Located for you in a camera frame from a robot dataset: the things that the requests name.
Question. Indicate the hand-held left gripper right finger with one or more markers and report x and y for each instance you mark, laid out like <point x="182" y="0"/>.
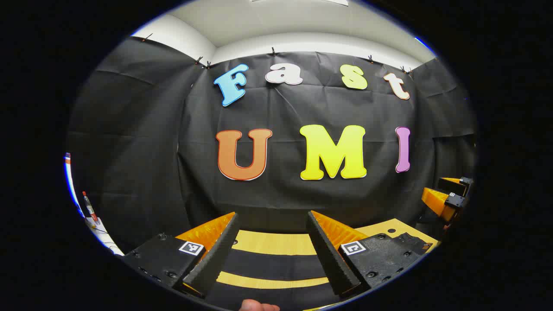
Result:
<point x="328" y="259"/>

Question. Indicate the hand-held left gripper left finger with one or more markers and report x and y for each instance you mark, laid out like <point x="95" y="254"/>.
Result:
<point x="216" y="259"/>

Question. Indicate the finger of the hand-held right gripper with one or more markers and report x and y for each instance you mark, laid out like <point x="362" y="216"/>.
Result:
<point x="449" y="185"/>
<point x="434" y="201"/>

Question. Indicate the black jeans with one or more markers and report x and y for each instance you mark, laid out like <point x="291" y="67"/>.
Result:
<point x="276" y="263"/>

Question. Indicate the black backdrop cloth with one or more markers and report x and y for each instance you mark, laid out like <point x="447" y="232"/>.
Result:
<point x="151" y="151"/>

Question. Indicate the red and white pen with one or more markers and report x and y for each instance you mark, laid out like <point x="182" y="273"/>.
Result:
<point x="89" y="206"/>

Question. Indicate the row of black cloth clips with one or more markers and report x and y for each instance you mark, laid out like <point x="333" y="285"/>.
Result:
<point x="273" y="52"/>

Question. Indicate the ceiling light panel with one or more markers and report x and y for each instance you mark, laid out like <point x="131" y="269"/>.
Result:
<point x="335" y="2"/>

